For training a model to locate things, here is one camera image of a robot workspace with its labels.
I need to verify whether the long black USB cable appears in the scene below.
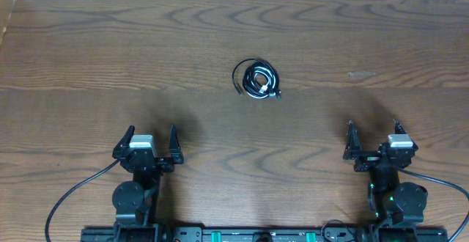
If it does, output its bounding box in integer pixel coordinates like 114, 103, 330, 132
232, 58, 282, 101

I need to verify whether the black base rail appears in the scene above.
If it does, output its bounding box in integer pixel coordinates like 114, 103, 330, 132
80, 225, 450, 242

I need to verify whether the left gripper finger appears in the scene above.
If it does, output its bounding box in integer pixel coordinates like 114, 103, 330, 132
169, 125, 184, 164
112, 125, 135, 158

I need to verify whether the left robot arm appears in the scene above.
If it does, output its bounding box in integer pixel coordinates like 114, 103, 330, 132
112, 125, 184, 227

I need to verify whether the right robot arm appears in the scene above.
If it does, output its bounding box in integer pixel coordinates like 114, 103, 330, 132
343, 122, 428, 229

